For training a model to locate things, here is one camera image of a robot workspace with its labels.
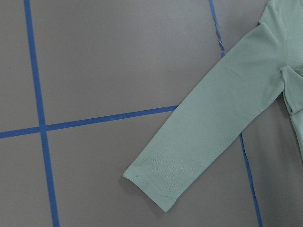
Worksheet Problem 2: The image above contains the sage green long-sleeve shirt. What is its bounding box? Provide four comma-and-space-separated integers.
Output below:
123, 0, 303, 211

